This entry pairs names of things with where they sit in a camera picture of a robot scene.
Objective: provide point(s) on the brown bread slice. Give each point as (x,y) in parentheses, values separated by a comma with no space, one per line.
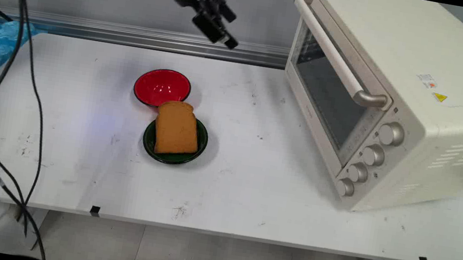
(176,128)

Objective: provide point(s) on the red bowl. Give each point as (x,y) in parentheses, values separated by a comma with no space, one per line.
(162,86)

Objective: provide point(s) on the aluminium profile rail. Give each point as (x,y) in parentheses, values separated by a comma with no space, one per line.
(135,36)

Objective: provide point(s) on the silver oven knob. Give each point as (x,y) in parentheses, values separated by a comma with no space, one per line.
(391,133)
(345,187)
(373,155)
(358,172)

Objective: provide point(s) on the cream toaster oven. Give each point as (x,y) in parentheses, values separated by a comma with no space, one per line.
(426,85)

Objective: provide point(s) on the dark green plate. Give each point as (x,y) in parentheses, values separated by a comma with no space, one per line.
(201,141)

